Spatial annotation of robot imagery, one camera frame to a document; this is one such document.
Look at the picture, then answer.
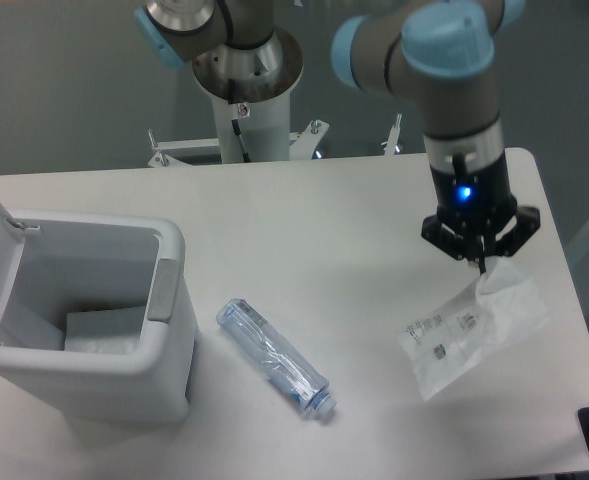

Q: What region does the white plastic wrapper bag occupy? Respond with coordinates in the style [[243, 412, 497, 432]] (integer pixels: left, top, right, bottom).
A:
[[398, 257, 551, 401]]

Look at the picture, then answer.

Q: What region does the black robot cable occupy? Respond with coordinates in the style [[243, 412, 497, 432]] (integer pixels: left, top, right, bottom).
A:
[[226, 77, 253, 164]]

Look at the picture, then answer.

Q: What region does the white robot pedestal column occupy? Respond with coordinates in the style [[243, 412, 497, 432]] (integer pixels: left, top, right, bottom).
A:
[[190, 25, 305, 164]]

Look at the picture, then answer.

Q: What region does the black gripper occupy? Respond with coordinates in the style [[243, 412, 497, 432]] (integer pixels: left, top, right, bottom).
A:
[[421, 153, 541, 275]]

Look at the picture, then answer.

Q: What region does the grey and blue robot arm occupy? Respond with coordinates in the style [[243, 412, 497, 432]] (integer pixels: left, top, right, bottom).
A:
[[134, 1, 540, 268]]

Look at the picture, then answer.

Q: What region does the white pedestal base frame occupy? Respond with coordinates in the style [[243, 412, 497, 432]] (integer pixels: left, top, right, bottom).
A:
[[147, 113, 404, 168]]

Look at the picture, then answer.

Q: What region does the crushed clear plastic bottle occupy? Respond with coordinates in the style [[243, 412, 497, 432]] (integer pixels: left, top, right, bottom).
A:
[[216, 298, 337, 421]]

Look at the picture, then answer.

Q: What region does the white trash can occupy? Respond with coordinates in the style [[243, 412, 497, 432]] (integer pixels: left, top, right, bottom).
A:
[[0, 211, 198, 423]]

